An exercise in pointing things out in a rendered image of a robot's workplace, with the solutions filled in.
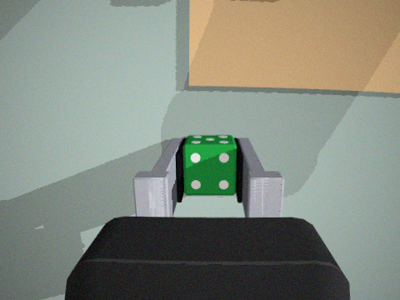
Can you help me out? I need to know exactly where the green die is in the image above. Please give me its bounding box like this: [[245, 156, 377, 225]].
[[182, 135, 237, 196]]

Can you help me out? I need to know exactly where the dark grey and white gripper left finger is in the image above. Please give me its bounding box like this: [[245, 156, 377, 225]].
[[132, 138, 186, 217]]

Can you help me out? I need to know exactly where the tan flat mat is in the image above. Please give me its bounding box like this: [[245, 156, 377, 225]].
[[189, 0, 400, 93]]

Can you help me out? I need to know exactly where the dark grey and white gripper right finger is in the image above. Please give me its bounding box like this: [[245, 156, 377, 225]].
[[234, 137, 284, 218]]

